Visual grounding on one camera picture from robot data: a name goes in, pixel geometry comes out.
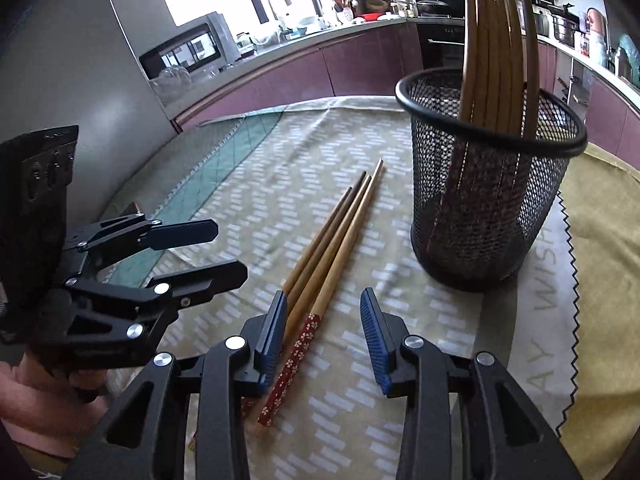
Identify teal plastic cover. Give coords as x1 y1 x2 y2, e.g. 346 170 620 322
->
617 34 640 82

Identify chrome faucet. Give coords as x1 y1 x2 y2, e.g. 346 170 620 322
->
267 0 294 31

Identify person's left hand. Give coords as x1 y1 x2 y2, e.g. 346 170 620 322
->
0 355 115 441

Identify grey refrigerator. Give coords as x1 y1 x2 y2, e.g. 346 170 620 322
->
0 0 178 231

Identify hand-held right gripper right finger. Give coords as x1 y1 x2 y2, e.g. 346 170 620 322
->
359 287 583 480

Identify bunch of wooden chopsticks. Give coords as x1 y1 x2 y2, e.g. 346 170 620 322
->
432 0 542 261

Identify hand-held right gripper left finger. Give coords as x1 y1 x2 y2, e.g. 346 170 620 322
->
62 290 290 480

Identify silver countertop oven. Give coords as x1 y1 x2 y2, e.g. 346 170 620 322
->
138 11 239 81

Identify black mesh utensil holder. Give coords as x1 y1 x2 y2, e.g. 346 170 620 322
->
395 69 589 294

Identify pink lower kitchen cabinets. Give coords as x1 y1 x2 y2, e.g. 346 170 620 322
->
172 22 424 134
535 40 640 162

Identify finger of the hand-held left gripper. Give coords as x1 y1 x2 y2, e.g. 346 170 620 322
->
62 260 249 356
62 212 220 261

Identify stainless steel pot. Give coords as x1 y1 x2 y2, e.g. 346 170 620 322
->
550 14 577 46

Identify black built-in oven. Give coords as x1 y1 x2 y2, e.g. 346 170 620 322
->
415 20 469 74

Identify patterned patchwork tablecloth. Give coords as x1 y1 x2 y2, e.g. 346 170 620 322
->
97 95 640 480

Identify pink kettle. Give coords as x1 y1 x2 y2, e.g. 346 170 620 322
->
584 7 609 36

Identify clear plastic bag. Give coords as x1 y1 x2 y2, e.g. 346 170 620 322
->
150 65 194 94

